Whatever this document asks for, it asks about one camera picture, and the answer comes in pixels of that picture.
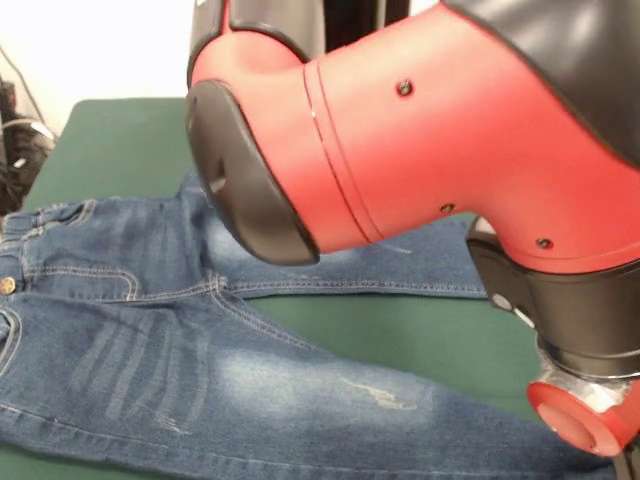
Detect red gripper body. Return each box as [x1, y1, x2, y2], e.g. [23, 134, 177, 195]
[526, 379, 640, 459]

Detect dark green table cloth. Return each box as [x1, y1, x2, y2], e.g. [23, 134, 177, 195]
[0, 97, 546, 480]

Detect blue denim jeans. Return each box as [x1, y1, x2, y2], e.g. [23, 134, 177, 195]
[0, 169, 617, 480]

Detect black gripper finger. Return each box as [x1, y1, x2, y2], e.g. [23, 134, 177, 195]
[612, 442, 640, 480]

